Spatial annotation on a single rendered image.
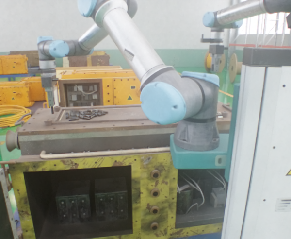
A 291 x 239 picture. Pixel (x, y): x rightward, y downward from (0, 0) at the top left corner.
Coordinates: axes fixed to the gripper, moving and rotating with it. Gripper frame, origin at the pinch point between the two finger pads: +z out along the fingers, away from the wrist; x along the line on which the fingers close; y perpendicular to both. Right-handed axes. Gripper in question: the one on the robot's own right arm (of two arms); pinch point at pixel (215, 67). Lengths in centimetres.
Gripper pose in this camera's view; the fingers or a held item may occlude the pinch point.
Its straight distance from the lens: 156.4
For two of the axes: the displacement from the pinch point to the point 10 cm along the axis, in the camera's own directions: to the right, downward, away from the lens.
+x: -0.5, -3.0, 9.5
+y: 10.0, -0.1, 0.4
